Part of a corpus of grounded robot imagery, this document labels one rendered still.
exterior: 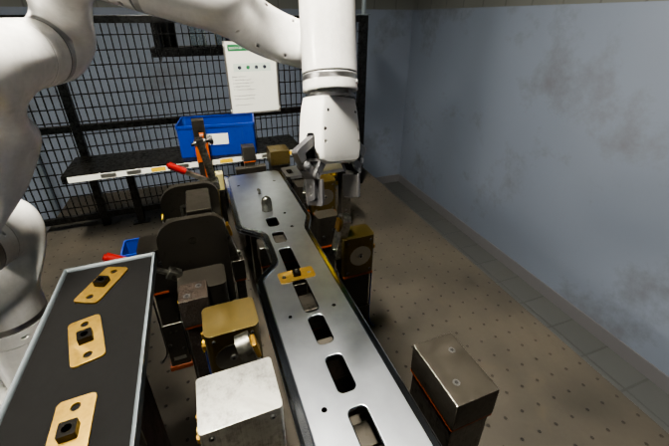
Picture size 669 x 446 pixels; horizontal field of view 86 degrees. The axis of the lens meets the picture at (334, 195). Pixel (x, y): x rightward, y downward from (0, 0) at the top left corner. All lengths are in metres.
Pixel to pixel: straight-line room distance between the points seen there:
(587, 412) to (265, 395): 0.84
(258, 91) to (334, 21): 1.19
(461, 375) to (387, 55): 3.00
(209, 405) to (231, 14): 0.51
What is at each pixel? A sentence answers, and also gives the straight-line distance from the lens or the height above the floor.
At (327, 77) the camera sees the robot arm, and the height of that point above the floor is 1.46.
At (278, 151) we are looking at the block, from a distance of 1.46.
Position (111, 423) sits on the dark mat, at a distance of 0.50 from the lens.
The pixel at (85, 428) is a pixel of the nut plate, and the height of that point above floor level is 1.16.
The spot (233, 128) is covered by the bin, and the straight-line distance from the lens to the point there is 1.52.
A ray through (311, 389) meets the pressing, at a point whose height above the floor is 1.00.
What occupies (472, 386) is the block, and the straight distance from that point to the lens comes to 0.66.
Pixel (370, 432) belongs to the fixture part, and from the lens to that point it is 0.68.
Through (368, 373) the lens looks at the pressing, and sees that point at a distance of 0.68.
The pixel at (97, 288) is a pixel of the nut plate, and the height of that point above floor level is 1.16.
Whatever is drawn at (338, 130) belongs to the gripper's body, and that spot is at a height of 1.39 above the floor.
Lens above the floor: 1.54
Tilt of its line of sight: 26 degrees down
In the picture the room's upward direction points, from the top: straight up
